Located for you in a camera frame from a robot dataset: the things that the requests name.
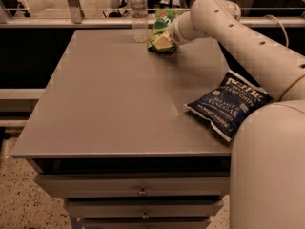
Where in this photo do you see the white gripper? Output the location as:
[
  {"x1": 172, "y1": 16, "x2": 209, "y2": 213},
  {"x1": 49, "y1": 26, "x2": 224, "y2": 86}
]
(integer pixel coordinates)
[{"x1": 153, "y1": 18, "x2": 185, "y2": 50}]

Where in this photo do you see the green rice chip bag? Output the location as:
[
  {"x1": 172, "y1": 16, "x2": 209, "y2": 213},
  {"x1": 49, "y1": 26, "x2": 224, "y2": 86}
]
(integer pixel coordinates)
[{"x1": 147, "y1": 9, "x2": 184, "y2": 53}]

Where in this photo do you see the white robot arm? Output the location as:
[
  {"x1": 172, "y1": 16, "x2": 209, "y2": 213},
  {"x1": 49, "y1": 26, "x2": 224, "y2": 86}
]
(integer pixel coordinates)
[{"x1": 170, "y1": 0, "x2": 305, "y2": 229}]

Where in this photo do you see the clear plastic water bottle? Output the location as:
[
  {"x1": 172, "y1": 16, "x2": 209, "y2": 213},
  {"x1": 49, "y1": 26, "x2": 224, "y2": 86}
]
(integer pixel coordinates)
[{"x1": 130, "y1": 0, "x2": 148, "y2": 43}]

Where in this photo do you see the blue kettle potato chip bag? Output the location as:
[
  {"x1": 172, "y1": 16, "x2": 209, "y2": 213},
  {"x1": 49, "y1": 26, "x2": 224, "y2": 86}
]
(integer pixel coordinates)
[{"x1": 185, "y1": 71, "x2": 273, "y2": 142}]

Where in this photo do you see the grey metal railing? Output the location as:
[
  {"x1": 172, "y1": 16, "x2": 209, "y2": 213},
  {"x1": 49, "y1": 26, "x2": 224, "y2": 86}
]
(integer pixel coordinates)
[{"x1": 1, "y1": 0, "x2": 305, "y2": 29}]

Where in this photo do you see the grey drawer cabinet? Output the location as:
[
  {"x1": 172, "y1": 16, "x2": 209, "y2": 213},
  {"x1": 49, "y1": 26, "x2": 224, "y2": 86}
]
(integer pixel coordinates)
[{"x1": 10, "y1": 28, "x2": 242, "y2": 229}]

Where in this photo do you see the black office chair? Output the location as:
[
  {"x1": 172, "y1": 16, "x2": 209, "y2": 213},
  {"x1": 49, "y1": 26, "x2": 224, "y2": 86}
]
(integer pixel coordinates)
[{"x1": 0, "y1": 0, "x2": 31, "y2": 18}]

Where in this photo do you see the top grey drawer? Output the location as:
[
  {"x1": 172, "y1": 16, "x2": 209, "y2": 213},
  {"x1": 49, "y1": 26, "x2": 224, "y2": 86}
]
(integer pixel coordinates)
[{"x1": 35, "y1": 173, "x2": 230, "y2": 198}]

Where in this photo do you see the grey drawer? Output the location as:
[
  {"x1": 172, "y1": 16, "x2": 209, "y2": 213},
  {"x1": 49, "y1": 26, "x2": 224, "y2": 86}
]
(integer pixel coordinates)
[
  {"x1": 83, "y1": 218, "x2": 211, "y2": 229},
  {"x1": 65, "y1": 198, "x2": 223, "y2": 219},
  {"x1": 35, "y1": 173, "x2": 230, "y2": 198}
]

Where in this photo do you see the middle grey drawer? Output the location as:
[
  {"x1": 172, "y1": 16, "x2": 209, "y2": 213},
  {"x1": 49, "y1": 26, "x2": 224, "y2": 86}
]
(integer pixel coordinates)
[{"x1": 65, "y1": 198, "x2": 223, "y2": 219}]

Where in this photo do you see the bottom grey drawer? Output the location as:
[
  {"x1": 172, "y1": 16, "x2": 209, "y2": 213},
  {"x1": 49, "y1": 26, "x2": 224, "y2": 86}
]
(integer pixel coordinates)
[{"x1": 83, "y1": 218, "x2": 211, "y2": 229}]

